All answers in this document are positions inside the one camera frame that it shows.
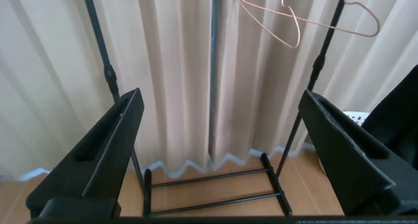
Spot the white laundry basket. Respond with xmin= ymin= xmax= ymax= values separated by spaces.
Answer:
xmin=318 ymin=110 xmax=370 ymax=176

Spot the black knit garment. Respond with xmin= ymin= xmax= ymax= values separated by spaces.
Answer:
xmin=361 ymin=64 xmax=418 ymax=171

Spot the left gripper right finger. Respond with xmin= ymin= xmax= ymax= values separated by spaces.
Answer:
xmin=297 ymin=89 xmax=418 ymax=217

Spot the beige curtain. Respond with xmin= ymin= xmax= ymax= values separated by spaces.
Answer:
xmin=0 ymin=0 xmax=215 ymax=182
xmin=210 ymin=0 xmax=418 ymax=166

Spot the black clothes rack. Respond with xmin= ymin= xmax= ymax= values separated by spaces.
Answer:
xmin=80 ymin=0 xmax=352 ymax=218

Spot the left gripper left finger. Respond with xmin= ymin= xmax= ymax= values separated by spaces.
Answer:
xmin=25 ymin=88 xmax=145 ymax=218

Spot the pink clothes hanger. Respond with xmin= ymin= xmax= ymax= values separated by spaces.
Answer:
xmin=234 ymin=0 xmax=301 ymax=49
xmin=240 ymin=0 xmax=381 ymax=38

